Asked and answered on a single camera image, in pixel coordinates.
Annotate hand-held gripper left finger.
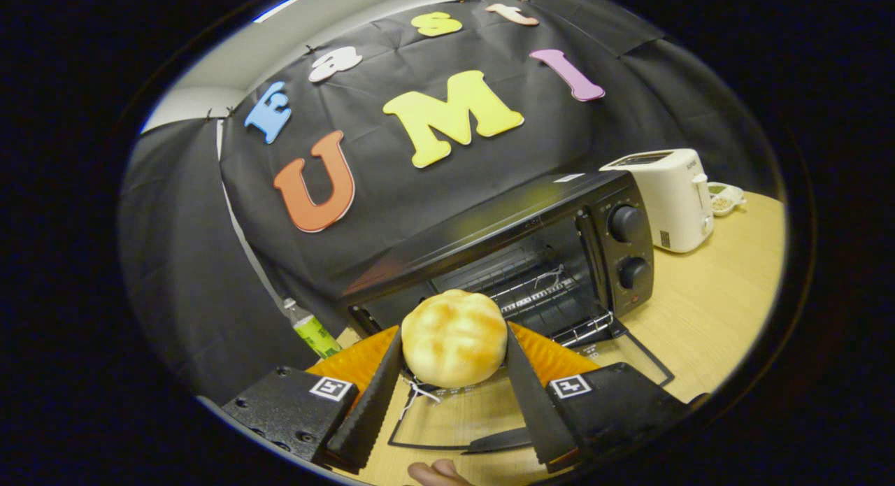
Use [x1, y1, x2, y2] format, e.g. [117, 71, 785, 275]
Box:
[222, 325, 405, 474]

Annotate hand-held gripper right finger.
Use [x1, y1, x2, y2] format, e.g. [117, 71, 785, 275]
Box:
[505, 322, 708, 473]

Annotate golden bread bun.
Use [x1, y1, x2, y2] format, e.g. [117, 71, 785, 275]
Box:
[401, 289, 510, 389]

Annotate black toaster oven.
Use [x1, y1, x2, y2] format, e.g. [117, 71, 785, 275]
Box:
[346, 170, 676, 454]

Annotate white pop-up toaster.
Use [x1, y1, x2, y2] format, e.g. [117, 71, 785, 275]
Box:
[599, 148, 715, 255]

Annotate green label plastic bottle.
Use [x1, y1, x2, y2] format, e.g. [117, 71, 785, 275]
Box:
[282, 297, 343, 360]

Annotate white divided snack dish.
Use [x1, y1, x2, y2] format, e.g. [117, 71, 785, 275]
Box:
[708, 182, 747, 218]

